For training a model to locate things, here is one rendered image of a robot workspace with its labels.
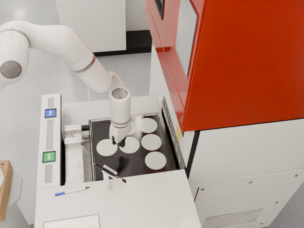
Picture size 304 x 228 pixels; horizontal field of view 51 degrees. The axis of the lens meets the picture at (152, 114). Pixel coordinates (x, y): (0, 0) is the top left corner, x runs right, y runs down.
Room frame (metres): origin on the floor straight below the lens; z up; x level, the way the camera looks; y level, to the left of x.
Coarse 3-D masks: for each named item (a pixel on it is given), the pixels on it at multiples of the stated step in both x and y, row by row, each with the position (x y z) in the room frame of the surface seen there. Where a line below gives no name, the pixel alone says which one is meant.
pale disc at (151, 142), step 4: (144, 136) 0.98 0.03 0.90; (148, 136) 0.98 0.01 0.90; (152, 136) 0.98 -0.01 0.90; (156, 136) 0.98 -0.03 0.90; (144, 140) 0.95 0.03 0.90; (148, 140) 0.95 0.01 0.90; (152, 140) 0.96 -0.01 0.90; (156, 140) 0.96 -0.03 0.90; (160, 140) 0.96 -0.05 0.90; (144, 144) 0.93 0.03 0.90; (148, 144) 0.93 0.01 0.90; (152, 144) 0.93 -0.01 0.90; (156, 144) 0.93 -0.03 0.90; (160, 144) 0.93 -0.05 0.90; (148, 148) 0.91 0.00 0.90; (152, 148) 0.91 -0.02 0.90; (156, 148) 0.91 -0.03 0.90
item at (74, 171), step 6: (66, 150) 0.87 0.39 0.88; (72, 150) 0.88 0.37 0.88; (78, 150) 0.88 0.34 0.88; (66, 156) 0.84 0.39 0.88; (72, 156) 0.84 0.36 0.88; (78, 156) 0.85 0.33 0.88; (66, 162) 0.81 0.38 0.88; (72, 162) 0.81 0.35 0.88; (78, 162) 0.81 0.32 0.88; (66, 168) 0.78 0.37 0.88; (72, 168) 0.78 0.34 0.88; (78, 168) 0.78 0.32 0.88; (66, 174) 0.74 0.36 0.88; (72, 174) 0.75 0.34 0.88; (78, 174) 0.75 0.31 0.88; (66, 180) 0.71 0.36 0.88; (72, 180) 0.72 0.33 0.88; (78, 180) 0.72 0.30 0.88; (84, 180) 0.73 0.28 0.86
